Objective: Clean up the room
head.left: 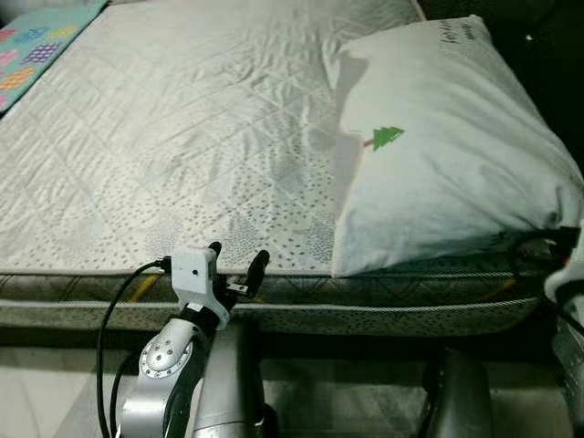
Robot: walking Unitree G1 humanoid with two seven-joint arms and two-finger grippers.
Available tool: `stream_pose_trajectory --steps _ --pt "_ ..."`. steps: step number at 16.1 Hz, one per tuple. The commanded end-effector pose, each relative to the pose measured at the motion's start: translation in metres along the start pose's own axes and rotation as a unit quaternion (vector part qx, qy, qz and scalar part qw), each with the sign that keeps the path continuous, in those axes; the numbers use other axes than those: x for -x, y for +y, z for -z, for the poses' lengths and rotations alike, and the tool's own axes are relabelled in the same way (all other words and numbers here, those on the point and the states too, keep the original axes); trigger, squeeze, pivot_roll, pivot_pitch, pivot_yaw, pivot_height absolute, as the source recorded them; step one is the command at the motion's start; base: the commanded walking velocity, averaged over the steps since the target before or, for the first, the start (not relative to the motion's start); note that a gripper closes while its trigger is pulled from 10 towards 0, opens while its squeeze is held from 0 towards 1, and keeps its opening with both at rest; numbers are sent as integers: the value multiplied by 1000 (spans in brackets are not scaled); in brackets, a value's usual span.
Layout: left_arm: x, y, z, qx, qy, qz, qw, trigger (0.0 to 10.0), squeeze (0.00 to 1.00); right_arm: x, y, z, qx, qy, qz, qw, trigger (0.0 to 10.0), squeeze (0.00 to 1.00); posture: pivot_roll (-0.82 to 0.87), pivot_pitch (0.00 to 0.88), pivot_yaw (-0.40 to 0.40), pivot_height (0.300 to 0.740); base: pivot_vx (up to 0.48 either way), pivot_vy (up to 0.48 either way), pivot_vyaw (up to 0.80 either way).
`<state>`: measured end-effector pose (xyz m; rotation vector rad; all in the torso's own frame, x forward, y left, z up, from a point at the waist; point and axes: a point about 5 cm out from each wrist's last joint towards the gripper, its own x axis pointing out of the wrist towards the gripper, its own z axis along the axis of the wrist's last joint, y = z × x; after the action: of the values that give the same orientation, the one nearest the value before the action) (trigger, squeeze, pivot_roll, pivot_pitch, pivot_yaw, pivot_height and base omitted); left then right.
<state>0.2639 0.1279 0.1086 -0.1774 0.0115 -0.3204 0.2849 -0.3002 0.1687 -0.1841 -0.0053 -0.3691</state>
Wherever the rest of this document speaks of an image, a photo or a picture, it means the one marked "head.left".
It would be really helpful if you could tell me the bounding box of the white pillow with green tree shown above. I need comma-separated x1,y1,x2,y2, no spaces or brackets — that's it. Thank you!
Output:
321,16,584,277

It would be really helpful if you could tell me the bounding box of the grey left robot leg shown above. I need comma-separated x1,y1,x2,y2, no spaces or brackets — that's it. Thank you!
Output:
190,319,266,438

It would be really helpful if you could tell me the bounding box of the teal blanket with colourful shapes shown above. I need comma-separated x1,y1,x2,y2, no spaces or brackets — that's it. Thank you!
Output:
0,0,109,115

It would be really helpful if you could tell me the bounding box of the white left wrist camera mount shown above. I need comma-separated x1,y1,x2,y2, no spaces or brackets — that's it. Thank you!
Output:
171,248,220,304

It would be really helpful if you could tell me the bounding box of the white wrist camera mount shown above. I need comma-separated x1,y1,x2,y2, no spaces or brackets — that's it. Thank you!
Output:
545,255,584,307
171,248,220,304

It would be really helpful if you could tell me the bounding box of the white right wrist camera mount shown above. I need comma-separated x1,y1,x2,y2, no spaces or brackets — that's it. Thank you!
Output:
545,255,584,307

